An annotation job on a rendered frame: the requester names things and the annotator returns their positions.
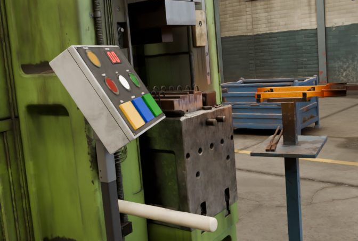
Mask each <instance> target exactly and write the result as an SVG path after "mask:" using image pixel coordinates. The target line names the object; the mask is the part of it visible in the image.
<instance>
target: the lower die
mask: <svg viewBox="0 0 358 241"><path fill-rule="evenodd" d="M188 91H193V95H189V92H164V93H165V97H164V95H163V92H161V93H160V103H161V108H162V110H182V111H184V113H185V114H186V113H190V112H193V111H197V110H201V109H202V93H201V91H195V90H188ZM158 94H159V93H156V95H157V96H156V97H155V94H154V93H151V96H152V97H153V98H154V100H155V101H156V103H157V104H158V106H159V97H158ZM186 110H188V112H187V111H186Z"/></svg>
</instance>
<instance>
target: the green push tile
mask: <svg viewBox="0 0 358 241"><path fill-rule="evenodd" d="M142 99H143V100H144V102H145V104H146V105H147V106H148V108H149V109H150V111H151V112H152V114H153V115H154V117H157V116H158V115H160V114H162V111H161V109H160V108H159V106H158V105H157V103H156V102H155V101H154V99H153V98H152V96H151V95H150V94H146V95H143V96H142Z"/></svg>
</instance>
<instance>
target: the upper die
mask: <svg viewBox="0 0 358 241"><path fill-rule="evenodd" d="M128 17H129V28H130V32H131V31H139V30H147V29H155V28H178V27H186V26H195V25H196V12H195V4H194V2H186V1H174V0H160V1H155V2H150V3H144V4H138V5H132V6H128Z"/></svg>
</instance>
